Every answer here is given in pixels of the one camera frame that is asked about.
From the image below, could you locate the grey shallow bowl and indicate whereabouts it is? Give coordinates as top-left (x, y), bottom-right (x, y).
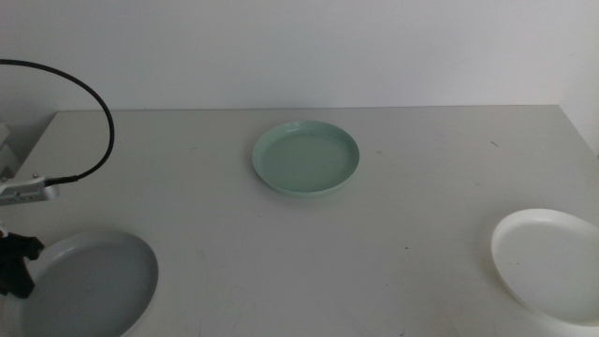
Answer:
top-left (2, 229), bottom-right (159, 337)

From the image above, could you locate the pale green shallow bowl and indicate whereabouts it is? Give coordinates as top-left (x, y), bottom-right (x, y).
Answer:
top-left (251, 119), bottom-right (361, 198)

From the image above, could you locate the white shallow bowl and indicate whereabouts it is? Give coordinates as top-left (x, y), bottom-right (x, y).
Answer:
top-left (490, 208), bottom-right (599, 328)

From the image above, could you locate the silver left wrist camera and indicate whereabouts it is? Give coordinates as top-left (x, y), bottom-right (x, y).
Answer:
top-left (0, 175), bottom-right (61, 207)

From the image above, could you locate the black camera cable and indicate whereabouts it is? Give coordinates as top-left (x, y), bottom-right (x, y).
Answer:
top-left (0, 58), bottom-right (116, 186)

